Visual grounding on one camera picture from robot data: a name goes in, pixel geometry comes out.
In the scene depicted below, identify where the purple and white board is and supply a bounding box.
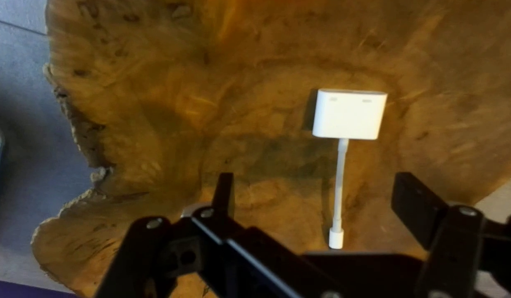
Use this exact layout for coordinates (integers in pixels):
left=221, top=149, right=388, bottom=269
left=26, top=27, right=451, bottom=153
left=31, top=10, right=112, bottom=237
left=0, top=277, right=77, bottom=298

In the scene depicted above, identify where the white adaptor cable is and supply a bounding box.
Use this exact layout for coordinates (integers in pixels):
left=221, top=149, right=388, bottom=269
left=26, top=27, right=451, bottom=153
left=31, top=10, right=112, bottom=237
left=310, top=88, right=388, bottom=252

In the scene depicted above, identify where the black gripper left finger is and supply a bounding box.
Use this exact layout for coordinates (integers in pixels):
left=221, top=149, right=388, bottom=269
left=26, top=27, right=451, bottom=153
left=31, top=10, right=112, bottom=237
left=94, top=171, right=322, bottom=298

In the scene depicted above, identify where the natural-edge wooden tray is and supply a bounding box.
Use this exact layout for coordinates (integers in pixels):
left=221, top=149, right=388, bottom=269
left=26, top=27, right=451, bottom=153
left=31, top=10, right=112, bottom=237
left=29, top=0, right=511, bottom=298

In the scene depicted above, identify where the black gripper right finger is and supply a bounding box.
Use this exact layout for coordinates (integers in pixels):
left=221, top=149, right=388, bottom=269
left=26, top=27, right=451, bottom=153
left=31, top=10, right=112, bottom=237
left=390, top=171, right=511, bottom=298

